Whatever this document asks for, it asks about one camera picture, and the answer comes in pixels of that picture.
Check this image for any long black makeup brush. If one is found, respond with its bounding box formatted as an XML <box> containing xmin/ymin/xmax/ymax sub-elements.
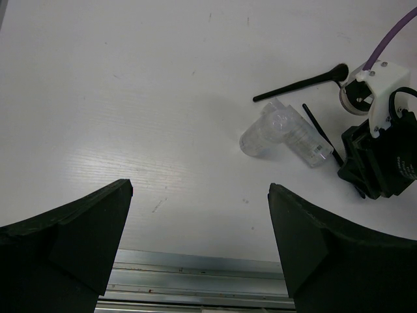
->
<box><xmin>302</xmin><ymin>104</ymin><xmax>343</xmax><ymax>167</ymax></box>

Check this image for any black fluffy powder brush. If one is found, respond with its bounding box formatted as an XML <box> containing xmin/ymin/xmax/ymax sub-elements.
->
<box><xmin>252</xmin><ymin>63</ymin><xmax>349</xmax><ymax>102</ymax></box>

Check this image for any aluminium table edge rail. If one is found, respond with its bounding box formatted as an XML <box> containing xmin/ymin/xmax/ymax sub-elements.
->
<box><xmin>95</xmin><ymin>250</ymin><xmax>296</xmax><ymax>312</ymax></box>

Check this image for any black round compact jar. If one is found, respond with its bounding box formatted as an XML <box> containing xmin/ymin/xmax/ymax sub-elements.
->
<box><xmin>339</xmin><ymin>80</ymin><xmax>372</xmax><ymax>116</ymax></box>

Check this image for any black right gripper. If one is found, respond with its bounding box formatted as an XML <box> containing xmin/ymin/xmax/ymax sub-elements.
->
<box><xmin>336</xmin><ymin>87</ymin><xmax>417</xmax><ymax>200</ymax></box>

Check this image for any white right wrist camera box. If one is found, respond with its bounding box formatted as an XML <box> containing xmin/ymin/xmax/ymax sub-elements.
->
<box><xmin>346</xmin><ymin>60</ymin><xmax>410</xmax><ymax>138</ymax></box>

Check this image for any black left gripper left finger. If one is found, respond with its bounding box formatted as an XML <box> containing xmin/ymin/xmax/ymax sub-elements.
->
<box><xmin>1</xmin><ymin>179</ymin><xmax>134</xmax><ymax>312</ymax></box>

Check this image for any clear lying bottle with barcode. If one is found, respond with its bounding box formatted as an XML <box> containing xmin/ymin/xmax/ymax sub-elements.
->
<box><xmin>261</xmin><ymin>98</ymin><xmax>334</xmax><ymax>168</ymax></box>

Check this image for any small clear upright bottle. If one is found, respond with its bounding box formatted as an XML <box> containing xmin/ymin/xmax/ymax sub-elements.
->
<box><xmin>239</xmin><ymin>110</ymin><xmax>295</xmax><ymax>157</ymax></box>

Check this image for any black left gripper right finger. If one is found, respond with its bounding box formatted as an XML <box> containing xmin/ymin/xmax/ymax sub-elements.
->
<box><xmin>268</xmin><ymin>184</ymin><xmax>416</xmax><ymax>312</ymax></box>

